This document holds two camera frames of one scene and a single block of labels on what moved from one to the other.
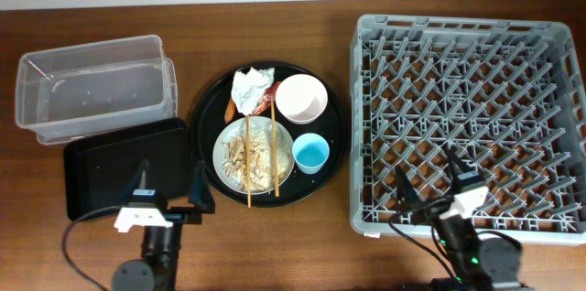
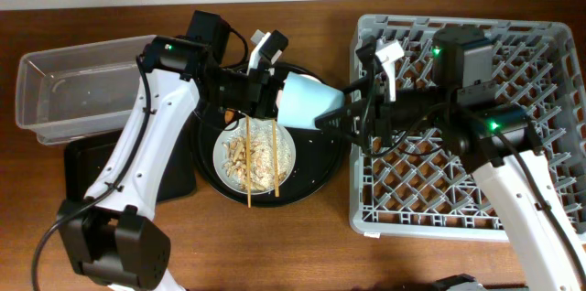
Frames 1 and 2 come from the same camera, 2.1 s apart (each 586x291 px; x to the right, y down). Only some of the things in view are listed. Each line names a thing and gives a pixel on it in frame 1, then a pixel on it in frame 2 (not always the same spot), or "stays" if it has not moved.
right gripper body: (431, 210) to (400, 115)
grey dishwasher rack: (509, 95) stays
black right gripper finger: (406, 197) to (363, 83)
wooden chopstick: (248, 159) stays
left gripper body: (185, 216) to (245, 91)
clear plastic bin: (72, 92) stays
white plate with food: (231, 160) stays
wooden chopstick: (275, 143) stays
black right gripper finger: (463, 174) to (362, 117)
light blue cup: (309, 152) to (302, 98)
